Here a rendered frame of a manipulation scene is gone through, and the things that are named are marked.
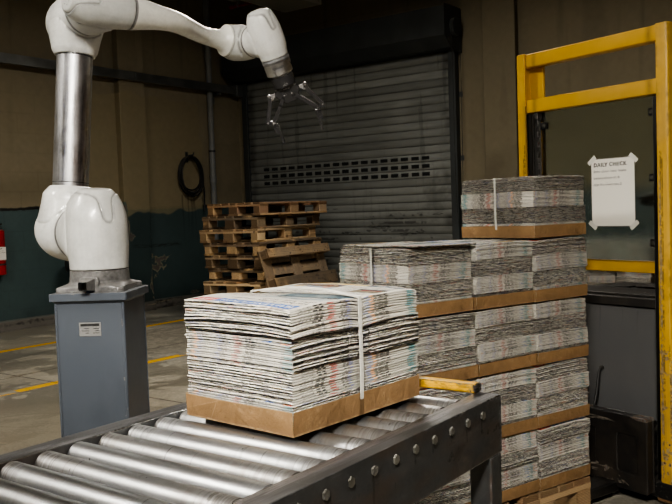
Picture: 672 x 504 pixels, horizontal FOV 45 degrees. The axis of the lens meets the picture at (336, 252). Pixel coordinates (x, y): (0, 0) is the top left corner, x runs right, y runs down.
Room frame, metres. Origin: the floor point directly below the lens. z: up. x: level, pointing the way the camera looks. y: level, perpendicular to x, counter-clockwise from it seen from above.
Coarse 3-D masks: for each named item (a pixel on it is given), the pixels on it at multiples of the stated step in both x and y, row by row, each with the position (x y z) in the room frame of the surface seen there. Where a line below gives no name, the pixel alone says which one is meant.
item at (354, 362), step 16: (352, 304) 1.52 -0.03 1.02; (368, 304) 1.53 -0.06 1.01; (352, 320) 1.50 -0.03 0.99; (368, 320) 1.53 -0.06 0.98; (352, 336) 1.50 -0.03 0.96; (368, 336) 1.53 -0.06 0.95; (352, 352) 1.50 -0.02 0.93; (368, 352) 1.53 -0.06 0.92; (352, 368) 1.50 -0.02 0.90; (352, 384) 1.50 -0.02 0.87; (368, 384) 1.53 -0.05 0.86
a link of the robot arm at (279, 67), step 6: (288, 54) 2.63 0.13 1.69; (276, 60) 2.59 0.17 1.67; (282, 60) 2.60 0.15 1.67; (288, 60) 2.62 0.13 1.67; (264, 66) 2.62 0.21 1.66; (270, 66) 2.60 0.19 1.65; (276, 66) 2.60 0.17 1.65; (282, 66) 2.60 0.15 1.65; (288, 66) 2.62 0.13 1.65; (270, 72) 2.61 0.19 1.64; (276, 72) 2.61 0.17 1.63; (282, 72) 2.61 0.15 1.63; (288, 72) 2.63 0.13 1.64
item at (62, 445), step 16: (144, 416) 1.59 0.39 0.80; (160, 416) 1.58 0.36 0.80; (176, 416) 1.61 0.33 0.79; (80, 432) 1.48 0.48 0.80; (96, 432) 1.48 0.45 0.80; (112, 432) 1.49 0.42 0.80; (32, 448) 1.39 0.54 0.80; (48, 448) 1.39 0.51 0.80; (64, 448) 1.40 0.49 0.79; (0, 464) 1.31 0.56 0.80; (32, 464) 1.35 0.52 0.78
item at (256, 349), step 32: (192, 320) 1.54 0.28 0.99; (224, 320) 1.48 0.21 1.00; (256, 320) 1.42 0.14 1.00; (288, 320) 1.37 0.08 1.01; (320, 320) 1.43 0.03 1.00; (192, 352) 1.55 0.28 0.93; (224, 352) 1.49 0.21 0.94; (256, 352) 1.43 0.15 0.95; (288, 352) 1.38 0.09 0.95; (320, 352) 1.43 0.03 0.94; (192, 384) 1.56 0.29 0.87; (224, 384) 1.50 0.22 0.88; (256, 384) 1.44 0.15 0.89; (288, 384) 1.39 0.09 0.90; (320, 384) 1.43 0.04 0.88
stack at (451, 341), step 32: (448, 320) 2.68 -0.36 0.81; (480, 320) 2.77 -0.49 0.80; (512, 320) 2.85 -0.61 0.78; (448, 352) 2.68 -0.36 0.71; (480, 352) 2.76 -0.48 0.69; (512, 352) 2.85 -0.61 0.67; (512, 384) 2.84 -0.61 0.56; (512, 416) 2.83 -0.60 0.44; (512, 448) 2.84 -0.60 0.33; (512, 480) 2.84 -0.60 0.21
